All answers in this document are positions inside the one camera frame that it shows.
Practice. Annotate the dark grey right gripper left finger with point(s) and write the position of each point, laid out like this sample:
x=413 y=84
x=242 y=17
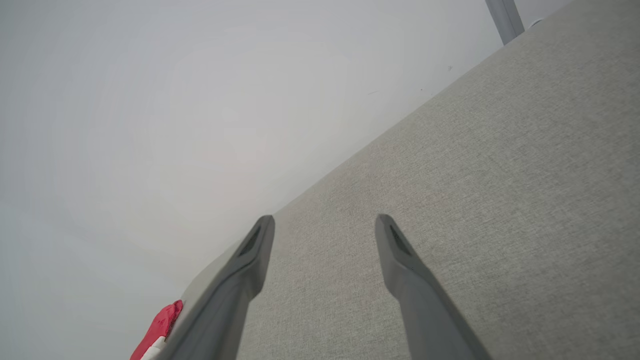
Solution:
x=227 y=300

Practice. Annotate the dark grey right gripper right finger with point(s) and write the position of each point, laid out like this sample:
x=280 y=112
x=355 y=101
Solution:
x=425 y=310

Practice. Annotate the red Bulls 23 jersey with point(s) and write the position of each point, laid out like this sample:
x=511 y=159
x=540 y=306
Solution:
x=160 y=325

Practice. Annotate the grey metal post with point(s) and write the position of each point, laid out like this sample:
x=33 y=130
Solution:
x=505 y=20

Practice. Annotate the grey fabric sofa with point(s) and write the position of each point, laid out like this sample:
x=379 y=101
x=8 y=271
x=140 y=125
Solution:
x=500 y=200

